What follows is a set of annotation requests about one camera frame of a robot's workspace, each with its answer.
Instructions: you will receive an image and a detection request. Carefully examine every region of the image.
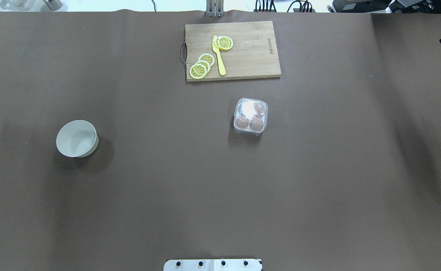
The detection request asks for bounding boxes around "clear plastic egg box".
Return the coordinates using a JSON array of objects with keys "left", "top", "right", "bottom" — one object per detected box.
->
[{"left": 233, "top": 97, "right": 269, "bottom": 137}]

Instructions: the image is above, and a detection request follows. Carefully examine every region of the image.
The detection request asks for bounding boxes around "brown egg from bowl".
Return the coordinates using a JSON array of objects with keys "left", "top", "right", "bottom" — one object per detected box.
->
[{"left": 235, "top": 115, "right": 250, "bottom": 129}]

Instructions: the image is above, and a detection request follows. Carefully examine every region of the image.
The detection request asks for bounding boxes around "brown egg rear slot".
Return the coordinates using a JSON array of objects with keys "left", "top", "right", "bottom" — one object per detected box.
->
[{"left": 254, "top": 103, "right": 266, "bottom": 118}]

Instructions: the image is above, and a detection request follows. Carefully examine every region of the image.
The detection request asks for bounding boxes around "brown egg slot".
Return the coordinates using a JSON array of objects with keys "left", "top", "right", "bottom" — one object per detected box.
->
[
  {"left": 254, "top": 103, "right": 266, "bottom": 118},
  {"left": 249, "top": 117, "right": 264, "bottom": 132}
]

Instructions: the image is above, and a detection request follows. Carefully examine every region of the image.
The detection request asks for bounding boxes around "brown egg front slot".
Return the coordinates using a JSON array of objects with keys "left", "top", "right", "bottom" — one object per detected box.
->
[{"left": 249, "top": 117, "right": 264, "bottom": 132}]

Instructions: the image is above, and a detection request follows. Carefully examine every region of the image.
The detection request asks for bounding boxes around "bamboo cutting board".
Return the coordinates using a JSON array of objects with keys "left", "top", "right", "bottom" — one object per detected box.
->
[{"left": 185, "top": 21, "right": 282, "bottom": 82}]

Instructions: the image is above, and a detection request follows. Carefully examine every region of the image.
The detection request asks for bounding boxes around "lemon slice top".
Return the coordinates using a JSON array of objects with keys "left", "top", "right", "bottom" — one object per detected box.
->
[{"left": 215, "top": 36, "right": 233, "bottom": 51}]

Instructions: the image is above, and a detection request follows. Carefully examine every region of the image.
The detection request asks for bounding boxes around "yellow plastic knife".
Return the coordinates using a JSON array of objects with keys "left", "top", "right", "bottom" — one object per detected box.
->
[{"left": 212, "top": 35, "right": 227, "bottom": 76}]

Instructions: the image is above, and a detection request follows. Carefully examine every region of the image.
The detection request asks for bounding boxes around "lemon slice middle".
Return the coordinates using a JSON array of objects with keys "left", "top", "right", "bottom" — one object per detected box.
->
[{"left": 198, "top": 53, "right": 215, "bottom": 67}]

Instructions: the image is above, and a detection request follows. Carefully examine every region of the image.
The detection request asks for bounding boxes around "lemon slice lower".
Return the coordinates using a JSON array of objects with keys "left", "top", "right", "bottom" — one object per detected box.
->
[{"left": 196, "top": 60, "right": 211, "bottom": 73}]

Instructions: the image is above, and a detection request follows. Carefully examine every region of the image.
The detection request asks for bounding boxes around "lemon slice by knife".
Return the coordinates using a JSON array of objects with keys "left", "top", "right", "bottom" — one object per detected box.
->
[{"left": 189, "top": 64, "right": 208, "bottom": 79}]

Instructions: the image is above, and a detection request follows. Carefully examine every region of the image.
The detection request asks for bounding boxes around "white ceramic bowl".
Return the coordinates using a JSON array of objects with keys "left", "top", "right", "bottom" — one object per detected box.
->
[{"left": 56, "top": 120, "right": 99, "bottom": 158}]

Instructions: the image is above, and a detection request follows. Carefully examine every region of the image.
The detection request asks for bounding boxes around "small metal cup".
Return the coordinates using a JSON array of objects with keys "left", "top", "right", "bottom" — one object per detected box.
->
[{"left": 43, "top": 0, "right": 63, "bottom": 11}]

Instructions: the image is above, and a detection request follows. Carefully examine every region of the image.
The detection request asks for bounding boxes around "aluminium frame post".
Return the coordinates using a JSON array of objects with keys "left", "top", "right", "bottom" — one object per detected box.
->
[{"left": 205, "top": 0, "right": 225, "bottom": 18}]

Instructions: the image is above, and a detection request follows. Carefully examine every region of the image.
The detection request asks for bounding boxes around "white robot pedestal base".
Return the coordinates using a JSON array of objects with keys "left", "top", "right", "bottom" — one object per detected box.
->
[{"left": 163, "top": 259, "right": 263, "bottom": 271}]

